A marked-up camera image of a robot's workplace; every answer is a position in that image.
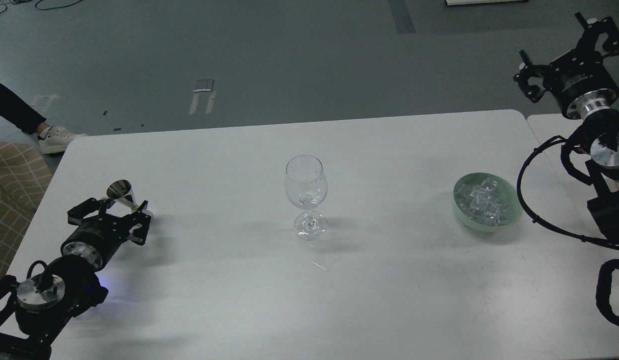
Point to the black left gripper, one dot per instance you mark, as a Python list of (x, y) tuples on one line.
[(97, 239)]

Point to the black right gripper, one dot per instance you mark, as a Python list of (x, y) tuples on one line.
[(574, 74)]

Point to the steel double jigger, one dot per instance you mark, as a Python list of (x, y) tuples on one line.
[(122, 193)]

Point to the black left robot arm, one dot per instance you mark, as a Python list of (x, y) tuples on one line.
[(53, 293)]

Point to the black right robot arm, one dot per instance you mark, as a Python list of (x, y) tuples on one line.
[(590, 155)]

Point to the pile of ice cubes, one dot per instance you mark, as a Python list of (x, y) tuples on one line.
[(484, 202)]

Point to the clear wine glass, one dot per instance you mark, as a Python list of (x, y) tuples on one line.
[(306, 188)]

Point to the white sneaker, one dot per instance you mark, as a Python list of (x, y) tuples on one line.
[(56, 139)]

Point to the beige checked chair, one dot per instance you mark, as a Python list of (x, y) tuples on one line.
[(24, 179)]

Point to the person in white shirt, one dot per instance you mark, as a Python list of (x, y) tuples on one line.
[(16, 111)]

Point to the green bowl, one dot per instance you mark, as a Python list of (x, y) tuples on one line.
[(511, 195)]

